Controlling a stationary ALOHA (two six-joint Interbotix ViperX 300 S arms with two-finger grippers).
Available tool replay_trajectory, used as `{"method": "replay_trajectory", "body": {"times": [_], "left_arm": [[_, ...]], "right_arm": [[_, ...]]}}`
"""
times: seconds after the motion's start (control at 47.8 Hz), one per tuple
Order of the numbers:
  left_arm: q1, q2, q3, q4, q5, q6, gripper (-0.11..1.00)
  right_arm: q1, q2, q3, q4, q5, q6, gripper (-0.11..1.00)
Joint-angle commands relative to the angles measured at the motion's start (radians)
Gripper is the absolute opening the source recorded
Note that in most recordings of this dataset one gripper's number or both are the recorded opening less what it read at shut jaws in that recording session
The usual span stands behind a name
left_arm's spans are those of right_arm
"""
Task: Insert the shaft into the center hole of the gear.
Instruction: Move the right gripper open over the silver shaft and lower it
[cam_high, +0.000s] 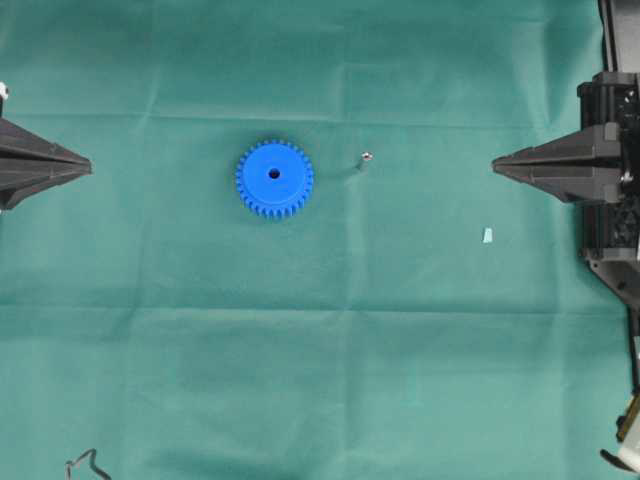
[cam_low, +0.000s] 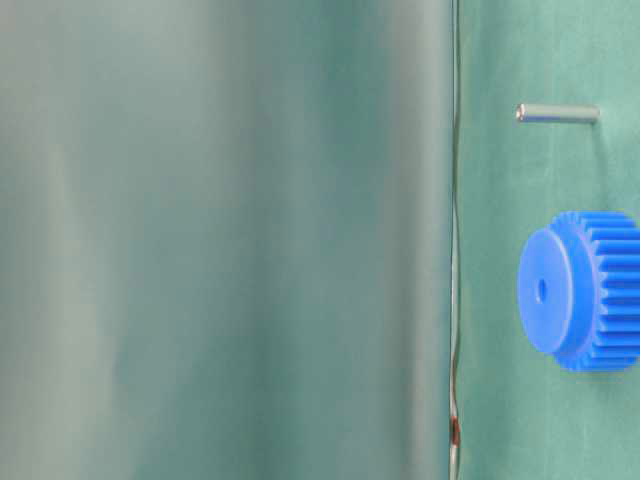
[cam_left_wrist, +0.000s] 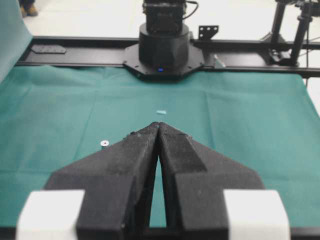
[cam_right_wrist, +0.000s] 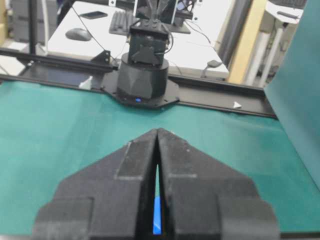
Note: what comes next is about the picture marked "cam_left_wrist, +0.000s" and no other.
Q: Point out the small white washer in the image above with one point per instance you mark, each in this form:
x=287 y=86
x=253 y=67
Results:
x=104 y=143

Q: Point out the black camera stand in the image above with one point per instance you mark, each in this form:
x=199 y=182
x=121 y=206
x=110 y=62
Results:
x=290 y=34

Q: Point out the green backdrop curtain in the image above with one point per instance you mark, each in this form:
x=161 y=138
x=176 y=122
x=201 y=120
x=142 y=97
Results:
x=14 y=36

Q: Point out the black perforated bracket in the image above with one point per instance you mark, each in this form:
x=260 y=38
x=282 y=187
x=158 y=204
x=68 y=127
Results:
x=207 y=32

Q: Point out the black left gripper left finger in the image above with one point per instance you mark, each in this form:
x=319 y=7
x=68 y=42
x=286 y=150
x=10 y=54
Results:
x=118 y=183

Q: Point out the black aluminium frame rail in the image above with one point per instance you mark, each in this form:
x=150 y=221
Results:
x=205 y=55

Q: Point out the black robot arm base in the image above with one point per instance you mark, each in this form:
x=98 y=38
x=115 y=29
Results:
x=164 y=47

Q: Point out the green table cloth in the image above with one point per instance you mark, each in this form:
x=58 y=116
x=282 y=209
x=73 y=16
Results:
x=52 y=116

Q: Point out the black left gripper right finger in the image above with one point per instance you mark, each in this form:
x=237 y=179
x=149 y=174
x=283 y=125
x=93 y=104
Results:
x=194 y=177

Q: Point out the small light blue piece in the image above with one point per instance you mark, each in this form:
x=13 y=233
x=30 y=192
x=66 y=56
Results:
x=161 y=112

